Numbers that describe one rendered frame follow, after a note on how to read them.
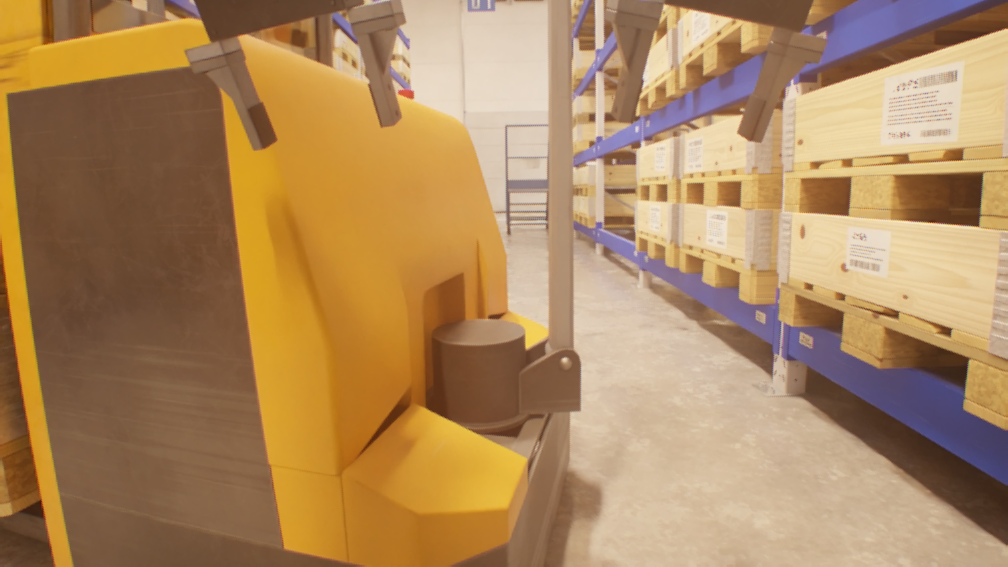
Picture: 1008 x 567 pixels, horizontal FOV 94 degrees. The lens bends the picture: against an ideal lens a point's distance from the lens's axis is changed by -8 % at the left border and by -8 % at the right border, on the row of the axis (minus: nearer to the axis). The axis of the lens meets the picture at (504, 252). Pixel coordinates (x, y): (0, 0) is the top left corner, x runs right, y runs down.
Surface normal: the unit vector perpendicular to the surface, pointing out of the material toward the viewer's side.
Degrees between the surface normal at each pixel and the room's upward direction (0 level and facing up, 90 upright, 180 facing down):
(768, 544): 0
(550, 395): 90
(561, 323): 90
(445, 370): 90
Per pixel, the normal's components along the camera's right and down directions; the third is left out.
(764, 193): -0.02, 0.12
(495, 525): 0.51, 0.09
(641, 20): 0.11, 0.50
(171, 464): -0.24, 0.12
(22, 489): 0.97, 0.01
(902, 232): -1.00, 0.01
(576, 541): -0.01, -0.99
